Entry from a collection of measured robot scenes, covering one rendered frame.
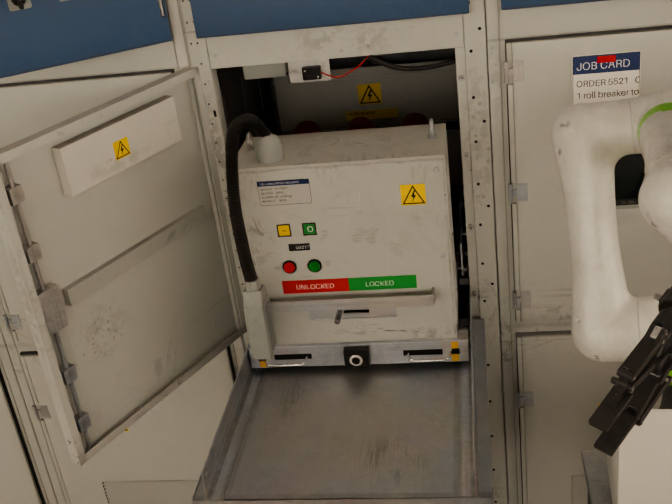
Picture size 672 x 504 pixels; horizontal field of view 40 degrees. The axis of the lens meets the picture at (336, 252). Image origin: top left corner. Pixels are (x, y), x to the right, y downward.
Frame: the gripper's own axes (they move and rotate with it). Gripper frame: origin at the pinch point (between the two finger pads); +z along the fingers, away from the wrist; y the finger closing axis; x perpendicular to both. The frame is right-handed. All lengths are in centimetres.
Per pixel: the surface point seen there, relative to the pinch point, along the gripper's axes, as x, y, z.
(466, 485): -35, -48, 5
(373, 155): -84, -12, -37
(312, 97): -153, -45, -72
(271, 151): -102, -5, -24
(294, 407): -84, -51, 11
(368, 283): -82, -38, -21
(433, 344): -68, -55, -22
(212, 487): -77, -39, 38
